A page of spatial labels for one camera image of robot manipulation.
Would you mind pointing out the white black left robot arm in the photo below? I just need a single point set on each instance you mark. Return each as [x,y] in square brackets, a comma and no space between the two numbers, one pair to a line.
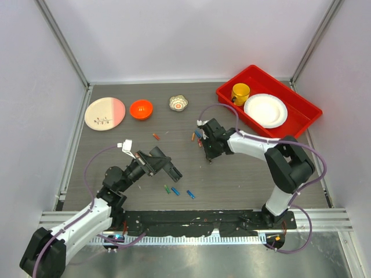
[50,250]

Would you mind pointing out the orange battery far left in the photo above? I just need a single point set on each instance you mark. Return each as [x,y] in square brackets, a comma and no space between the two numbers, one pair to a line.
[156,136]

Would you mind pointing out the blue battery near green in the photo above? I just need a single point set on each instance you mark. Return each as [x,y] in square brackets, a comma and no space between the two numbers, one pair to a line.
[175,191]

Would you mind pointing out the yellow mug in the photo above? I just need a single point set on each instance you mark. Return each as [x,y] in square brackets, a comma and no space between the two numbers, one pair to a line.
[239,94]

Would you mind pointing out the white paper plate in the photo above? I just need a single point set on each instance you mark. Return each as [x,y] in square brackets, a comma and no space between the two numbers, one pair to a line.
[267,110]

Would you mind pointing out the small patterned ceramic bowl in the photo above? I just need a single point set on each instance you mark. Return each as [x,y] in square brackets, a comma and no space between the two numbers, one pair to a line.
[178,103]

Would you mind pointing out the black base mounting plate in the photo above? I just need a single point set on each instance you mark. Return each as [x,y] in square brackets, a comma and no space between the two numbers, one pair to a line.
[197,223]

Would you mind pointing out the aluminium left frame post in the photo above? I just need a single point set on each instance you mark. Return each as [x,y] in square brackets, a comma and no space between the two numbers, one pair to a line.
[58,34]

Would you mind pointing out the pink cream floral plate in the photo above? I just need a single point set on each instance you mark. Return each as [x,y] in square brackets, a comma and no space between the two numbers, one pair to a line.
[105,114]

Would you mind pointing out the blue battery upper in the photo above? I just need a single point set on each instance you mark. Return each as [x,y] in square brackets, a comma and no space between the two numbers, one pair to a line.
[198,133]

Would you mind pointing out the red plastic bin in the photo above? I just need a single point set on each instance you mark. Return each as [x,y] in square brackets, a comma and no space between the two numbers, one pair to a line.
[301,112]

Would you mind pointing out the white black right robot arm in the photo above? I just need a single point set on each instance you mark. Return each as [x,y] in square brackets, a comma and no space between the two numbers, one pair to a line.
[289,165]

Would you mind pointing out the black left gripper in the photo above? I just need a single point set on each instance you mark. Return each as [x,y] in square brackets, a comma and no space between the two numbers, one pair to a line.
[151,164]

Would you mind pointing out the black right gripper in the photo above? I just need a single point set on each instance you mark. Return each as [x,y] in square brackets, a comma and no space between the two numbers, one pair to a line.
[210,154]

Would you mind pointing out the orange plastic bowl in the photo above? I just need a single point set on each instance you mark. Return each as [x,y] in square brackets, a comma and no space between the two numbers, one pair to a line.
[141,109]

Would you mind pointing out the aluminium right frame post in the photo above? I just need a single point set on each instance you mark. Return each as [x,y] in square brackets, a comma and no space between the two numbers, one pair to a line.
[326,21]

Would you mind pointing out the blue battery lower right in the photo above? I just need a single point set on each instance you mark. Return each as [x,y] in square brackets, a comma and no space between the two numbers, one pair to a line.
[190,194]

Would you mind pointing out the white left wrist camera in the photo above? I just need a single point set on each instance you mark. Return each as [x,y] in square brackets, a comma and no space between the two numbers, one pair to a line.
[126,147]

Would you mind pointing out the white slotted cable duct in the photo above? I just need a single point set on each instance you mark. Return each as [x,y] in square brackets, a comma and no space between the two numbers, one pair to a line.
[213,239]

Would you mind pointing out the black remote control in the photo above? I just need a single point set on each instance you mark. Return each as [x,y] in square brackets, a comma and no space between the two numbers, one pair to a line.
[172,172]

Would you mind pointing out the aluminium frame post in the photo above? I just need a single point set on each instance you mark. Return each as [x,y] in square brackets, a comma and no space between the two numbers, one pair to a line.
[58,34]
[326,21]

